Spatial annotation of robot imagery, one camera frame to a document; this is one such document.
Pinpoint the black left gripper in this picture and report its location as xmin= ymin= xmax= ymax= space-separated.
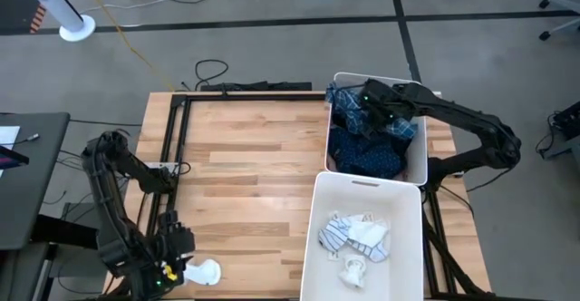
xmin=152 ymin=209 xmax=197 ymax=289

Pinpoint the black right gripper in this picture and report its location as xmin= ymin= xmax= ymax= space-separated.
xmin=360 ymin=78 xmax=411 ymax=135

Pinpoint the plain white sock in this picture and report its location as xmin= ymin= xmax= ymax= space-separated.
xmin=182 ymin=257 xmax=223 ymax=287

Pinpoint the navy dotted shirt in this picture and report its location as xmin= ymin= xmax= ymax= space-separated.
xmin=327 ymin=125 xmax=408 ymax=180

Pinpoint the white plastic storage bin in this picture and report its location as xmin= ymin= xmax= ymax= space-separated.
xmin=299 ymin=170 xmax=425 ymax=301
xmin=323 ymin=71 xmax=430 ymax=188

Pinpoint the black power strip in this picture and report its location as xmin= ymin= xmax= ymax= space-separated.
xmin=199 ymin=81 xmax=314 ymax=93

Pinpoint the black desk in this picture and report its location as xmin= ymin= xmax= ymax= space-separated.
xmin=0 ymin=112 xmax=72 ymax=252

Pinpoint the black equipment box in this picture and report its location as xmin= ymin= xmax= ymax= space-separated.
xmin=549 ymin=100 xmax=580 ymax=141

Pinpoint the office chair base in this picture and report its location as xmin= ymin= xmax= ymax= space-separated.
xmin=537 ymin=0 xmax=580 ymax=42

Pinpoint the black tablet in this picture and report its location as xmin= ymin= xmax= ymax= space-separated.
xmin=0 ymin=146 xmax=30 ymax=171

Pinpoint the white paper sheet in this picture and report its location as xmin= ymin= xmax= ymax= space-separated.
xmin=0 ymin=125 xmax=22 ymax=151

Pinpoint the white tower fan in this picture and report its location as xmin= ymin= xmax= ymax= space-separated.
xmin=13 ymin=0 xmax=97 ymax=44

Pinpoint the hazard striped floor mat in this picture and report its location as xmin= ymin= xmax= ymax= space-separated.
xmin=0 ymin=0 xmax=65 ymax=35

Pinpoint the looped black cable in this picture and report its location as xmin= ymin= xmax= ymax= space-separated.
xmin=193 ymin=58 xmax=230 ymax=92

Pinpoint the cable with silver plug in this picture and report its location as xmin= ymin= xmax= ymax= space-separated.
xmin=0 ymin=132 xmax=41 ymax=151

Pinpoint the yellow floor cable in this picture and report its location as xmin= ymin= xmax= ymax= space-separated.
xmin=75 ymin=0 xmax=176 ymax=92

